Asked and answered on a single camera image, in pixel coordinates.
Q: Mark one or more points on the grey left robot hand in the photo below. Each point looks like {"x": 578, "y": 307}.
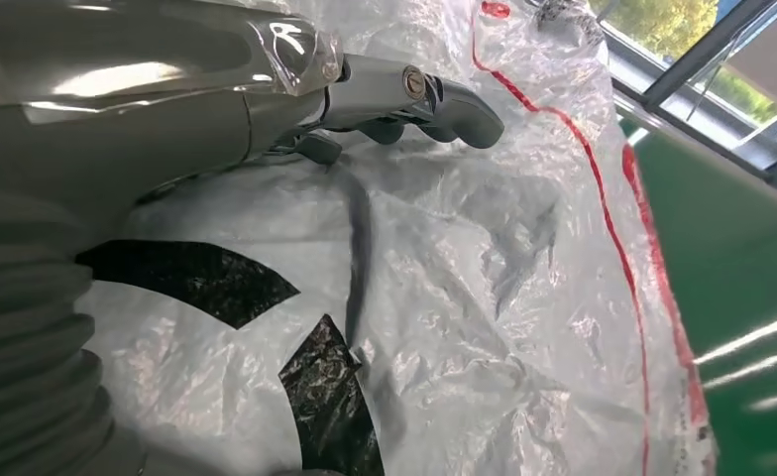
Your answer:
{"x": 132, "y": 98}

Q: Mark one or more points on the white plastic courier package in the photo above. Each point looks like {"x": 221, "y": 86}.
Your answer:
{"x": 461, "y": 263}

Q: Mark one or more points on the green conveyor belt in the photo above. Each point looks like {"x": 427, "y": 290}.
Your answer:
{"x": 743, "y": 276}

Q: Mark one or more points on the aluminium conveyor rail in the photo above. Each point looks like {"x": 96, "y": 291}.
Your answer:
{"x": 697, "y": 152}

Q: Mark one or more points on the dark window frame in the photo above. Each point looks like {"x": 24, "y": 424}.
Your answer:
{"x": 710, "y": 47}

